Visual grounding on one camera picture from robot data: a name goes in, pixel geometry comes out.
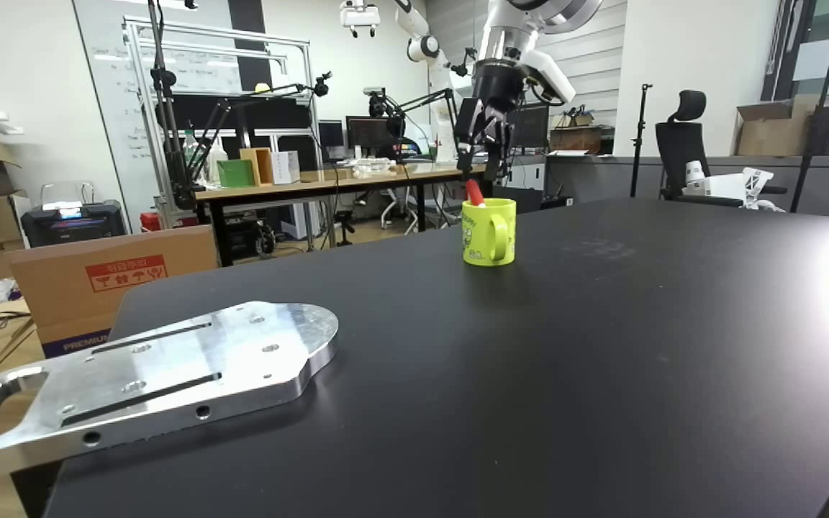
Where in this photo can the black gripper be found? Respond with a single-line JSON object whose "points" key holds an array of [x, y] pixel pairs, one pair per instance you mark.
{"points": [[500, 84]]}

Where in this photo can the orange marker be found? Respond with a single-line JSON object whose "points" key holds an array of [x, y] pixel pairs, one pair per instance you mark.
{"points": [[474, 194]]}

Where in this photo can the white idle robot arm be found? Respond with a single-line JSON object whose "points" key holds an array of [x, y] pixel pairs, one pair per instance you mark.
{"points": [[424, 45]]}

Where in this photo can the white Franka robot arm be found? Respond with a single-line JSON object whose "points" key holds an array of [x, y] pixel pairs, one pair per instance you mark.
{"points": [[568, 13]]}

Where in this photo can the wooden table with black legs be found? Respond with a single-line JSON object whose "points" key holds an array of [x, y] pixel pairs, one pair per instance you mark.
{"points": [[339, 179]]}

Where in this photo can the black stand pole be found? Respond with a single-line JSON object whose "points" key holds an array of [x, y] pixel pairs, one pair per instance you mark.
{"points": [[640, 140]]}

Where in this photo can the black office chair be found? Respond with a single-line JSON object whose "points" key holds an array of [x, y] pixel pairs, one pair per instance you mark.
{"points": [[680, 146]]}

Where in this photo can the white carton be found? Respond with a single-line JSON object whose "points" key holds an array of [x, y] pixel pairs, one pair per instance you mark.
{"points": [[287, 164]]}

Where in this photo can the black row of monitors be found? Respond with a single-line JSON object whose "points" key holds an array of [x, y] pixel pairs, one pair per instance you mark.
{"points": [[243, 110]]}

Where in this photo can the green box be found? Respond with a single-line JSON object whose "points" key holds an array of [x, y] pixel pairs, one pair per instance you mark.
{"points": [[234, 173]]}

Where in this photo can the white crumpled plastic bag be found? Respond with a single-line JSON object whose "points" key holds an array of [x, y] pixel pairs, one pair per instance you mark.
{"points": [[748, 183]]}

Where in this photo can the large brown cardboard box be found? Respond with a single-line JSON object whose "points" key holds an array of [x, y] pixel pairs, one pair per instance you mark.
{"points": [[769, 130]]}

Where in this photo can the black boom stand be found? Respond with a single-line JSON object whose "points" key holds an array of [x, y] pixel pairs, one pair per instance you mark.
{"points": [[161, 95]]}

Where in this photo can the grey cabinet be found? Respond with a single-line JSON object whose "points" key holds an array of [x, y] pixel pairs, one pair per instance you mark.
{"points": [[820, 189]]}

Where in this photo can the tall black pole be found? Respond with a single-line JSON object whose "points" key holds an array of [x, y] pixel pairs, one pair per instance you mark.
{"points": [[821, 95]]}

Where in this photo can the black equipment case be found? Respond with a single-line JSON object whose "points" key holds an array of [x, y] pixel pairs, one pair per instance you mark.
{"points": [[70, 222]]}

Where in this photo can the cardboard box with red label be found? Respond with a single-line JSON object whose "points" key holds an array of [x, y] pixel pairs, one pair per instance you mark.
{"points": [[70, 298]]}

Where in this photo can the white aluminium frame rack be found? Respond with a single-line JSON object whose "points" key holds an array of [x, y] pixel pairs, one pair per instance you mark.
{"points": [[132, 87]]}

